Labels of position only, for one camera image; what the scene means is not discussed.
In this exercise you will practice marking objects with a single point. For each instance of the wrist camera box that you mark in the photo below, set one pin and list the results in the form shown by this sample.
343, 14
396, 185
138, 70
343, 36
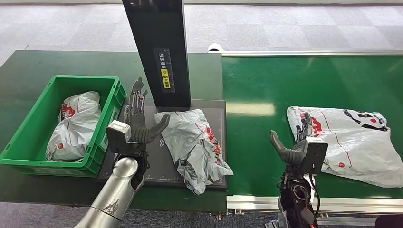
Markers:
316, 155
118, 135

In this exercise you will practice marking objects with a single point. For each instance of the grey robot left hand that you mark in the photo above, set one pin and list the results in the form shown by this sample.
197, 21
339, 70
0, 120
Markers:
138, 129

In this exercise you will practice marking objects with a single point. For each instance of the green plastic crate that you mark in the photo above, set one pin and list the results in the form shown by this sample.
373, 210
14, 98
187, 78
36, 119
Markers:
28, 138

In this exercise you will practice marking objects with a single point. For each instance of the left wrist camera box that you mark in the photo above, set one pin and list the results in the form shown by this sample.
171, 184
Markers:
118, 135

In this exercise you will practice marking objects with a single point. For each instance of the yellow and black column label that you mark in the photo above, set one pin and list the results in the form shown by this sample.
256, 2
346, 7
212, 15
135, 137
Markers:
165, 72

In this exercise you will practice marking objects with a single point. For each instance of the green conveyor belt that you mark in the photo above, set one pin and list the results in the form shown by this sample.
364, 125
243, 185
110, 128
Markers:
258, 88

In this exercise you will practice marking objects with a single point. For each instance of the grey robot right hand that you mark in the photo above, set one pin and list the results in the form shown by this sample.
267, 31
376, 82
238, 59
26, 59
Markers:
291, 155

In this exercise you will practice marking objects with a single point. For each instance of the dark rounded object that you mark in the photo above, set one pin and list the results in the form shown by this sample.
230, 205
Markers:
390, 222

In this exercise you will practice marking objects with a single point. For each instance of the large white poly bag package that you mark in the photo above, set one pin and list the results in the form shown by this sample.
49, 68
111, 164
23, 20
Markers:
355, 148

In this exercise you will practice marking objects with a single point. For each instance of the black scanner base plate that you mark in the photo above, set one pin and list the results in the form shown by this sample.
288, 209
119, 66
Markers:
157, 163

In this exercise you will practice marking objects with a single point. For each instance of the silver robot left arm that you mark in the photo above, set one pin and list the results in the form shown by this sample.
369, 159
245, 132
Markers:
116, 192

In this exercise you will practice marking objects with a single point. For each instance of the black scanner column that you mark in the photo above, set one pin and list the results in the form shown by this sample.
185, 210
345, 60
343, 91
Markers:
163, 34

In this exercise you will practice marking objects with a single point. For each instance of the white conveyor end cap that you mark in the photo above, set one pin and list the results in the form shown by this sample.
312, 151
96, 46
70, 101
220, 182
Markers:
215, 47

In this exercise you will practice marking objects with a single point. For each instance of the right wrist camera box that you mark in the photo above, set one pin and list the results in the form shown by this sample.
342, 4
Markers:
316, 155

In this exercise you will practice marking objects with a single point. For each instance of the aluminium conveyor frame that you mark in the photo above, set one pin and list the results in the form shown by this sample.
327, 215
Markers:
362, 204

